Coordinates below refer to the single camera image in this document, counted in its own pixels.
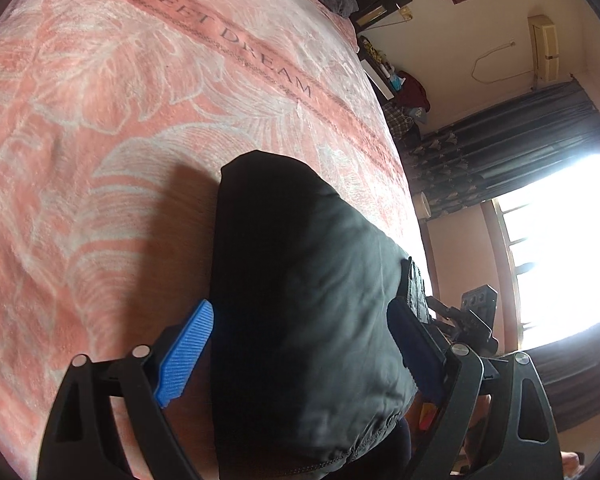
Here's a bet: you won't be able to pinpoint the dark red garment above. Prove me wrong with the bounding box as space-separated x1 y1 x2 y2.
394 70 431 113

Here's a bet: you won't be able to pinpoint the black pants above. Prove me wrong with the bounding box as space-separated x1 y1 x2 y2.
210 151 428 479

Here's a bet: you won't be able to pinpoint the beige wall air conditioner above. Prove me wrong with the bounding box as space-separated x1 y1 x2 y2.
528 14 559 82

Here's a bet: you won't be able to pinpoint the dark patterned curtain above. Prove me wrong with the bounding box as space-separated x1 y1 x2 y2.
399 79 600 218

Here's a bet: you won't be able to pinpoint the wall power cable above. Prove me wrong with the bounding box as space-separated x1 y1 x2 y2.
470 41 538 85

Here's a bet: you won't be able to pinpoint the white bedside table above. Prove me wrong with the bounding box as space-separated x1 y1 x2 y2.
358 36 404 103

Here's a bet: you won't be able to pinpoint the pink floral bed blanket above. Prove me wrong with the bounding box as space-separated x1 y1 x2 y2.
0 0 426 479

